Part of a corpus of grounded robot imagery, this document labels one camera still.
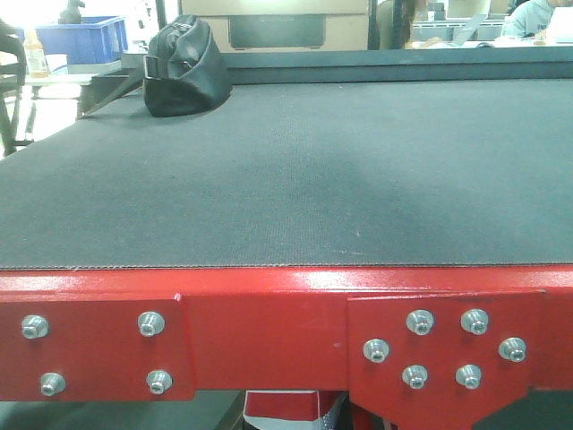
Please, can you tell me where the black conveyor belt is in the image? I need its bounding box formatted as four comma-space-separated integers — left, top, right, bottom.
1, 80, 572, 270

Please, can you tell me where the black zippered bag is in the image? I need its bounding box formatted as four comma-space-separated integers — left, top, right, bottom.
143, 14, 232, 117

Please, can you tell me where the large cardboard box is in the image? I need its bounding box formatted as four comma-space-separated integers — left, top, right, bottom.
179, 0, 376, 53

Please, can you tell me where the person with brown hair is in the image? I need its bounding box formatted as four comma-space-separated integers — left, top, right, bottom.
376, 0, 428, 50

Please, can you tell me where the blue crate in background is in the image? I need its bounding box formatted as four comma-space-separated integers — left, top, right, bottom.
36, 16, 128, 65

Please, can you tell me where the bottle with orange liquid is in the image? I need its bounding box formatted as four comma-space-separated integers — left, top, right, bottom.
23, 29, 49, 78

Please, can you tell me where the person in grey hoodie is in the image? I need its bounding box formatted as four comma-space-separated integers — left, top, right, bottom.
500, 0, 572, 39

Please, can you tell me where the red conveyor frame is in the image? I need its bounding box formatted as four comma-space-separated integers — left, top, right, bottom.
1, 265, 572, 429

